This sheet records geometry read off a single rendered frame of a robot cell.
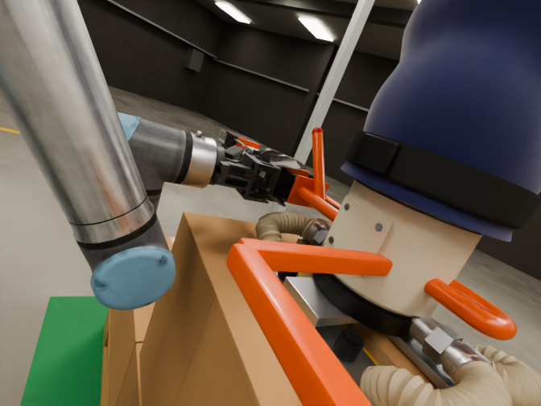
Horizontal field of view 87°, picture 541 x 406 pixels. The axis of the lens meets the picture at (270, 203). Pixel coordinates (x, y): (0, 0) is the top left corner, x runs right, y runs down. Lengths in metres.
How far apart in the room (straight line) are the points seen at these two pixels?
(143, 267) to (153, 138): 0.19
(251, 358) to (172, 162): 0.29
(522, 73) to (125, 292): 0.45
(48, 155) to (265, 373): 0.29
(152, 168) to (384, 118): 0.33
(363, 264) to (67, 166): 0.30
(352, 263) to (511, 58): 0.24
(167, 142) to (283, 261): 0.28
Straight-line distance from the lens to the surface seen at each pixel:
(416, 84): 0.36
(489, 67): 0.35
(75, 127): 0.31
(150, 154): 0.46
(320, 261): 0.28
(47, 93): 0.31
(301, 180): 0.56
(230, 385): 0.37
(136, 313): 1.03
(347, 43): 3.83
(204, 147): 0.48
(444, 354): 0.40
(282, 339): 0.17
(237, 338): 0.36
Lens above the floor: 1.25
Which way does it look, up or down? 16 degrees down
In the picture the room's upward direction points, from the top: 22 degrees clockwise
